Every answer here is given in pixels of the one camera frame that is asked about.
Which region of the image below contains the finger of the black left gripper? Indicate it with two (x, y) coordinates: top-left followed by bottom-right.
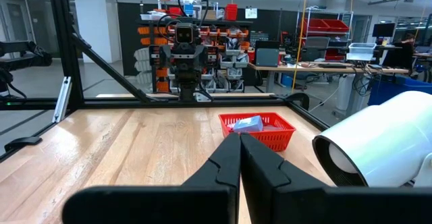
(186, 58), (198, 83)
(175, 58), (187, 83)

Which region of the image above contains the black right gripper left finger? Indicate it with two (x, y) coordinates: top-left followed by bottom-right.
(62, 132), (242, 224)

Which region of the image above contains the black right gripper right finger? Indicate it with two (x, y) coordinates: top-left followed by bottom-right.
(240, 132), (432, 224)

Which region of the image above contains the light blue relay cube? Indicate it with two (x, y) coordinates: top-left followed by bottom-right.
(232, 115), (264, 134)

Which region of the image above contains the red plastic mesh basket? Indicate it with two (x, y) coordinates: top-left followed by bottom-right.
(218, 111), (297, 152)

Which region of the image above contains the black robot torso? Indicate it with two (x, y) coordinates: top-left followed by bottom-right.
(134, 0), (254, 95)

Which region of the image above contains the red storage bin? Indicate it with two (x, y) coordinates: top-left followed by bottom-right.
(302, 18), (330, 32)
(225, 3), (238, 22)
(322, 18), (350, 33)

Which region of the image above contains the grey laptop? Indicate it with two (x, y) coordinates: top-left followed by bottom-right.
(255, 47), (280, 67)

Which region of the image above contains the white building column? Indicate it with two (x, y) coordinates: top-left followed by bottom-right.
(72, 0), (114, 63)

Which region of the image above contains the wooden background table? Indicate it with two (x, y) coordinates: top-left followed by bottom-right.
(248, 61), (410, 93)

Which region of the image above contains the silver aluminium bar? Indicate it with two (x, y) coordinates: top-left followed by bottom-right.
(51, 76), (73, 124)

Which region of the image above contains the white cylindrical lamp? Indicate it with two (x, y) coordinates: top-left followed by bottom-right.
(312, 90), (432, 188)

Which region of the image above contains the large blue bin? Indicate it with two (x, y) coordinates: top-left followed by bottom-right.
(367, 74), (432, 106)

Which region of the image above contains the clear plastic container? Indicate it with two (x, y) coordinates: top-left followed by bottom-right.
(347, 42), (377, 62)

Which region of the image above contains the person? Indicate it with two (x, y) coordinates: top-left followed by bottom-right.
(383, 32), (416, 70)

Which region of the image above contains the black background monitor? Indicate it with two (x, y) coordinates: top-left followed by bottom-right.
(372, 22), (396, 38)

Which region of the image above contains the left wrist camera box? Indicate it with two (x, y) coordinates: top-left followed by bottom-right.
(174, 23), (196, 45)

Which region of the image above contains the black aluminium table frame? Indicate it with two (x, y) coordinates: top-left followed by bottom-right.
(0, 0), (330, 161)

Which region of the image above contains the yellow hanging cable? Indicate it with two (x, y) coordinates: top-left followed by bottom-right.
(292, 0), (308, 93)

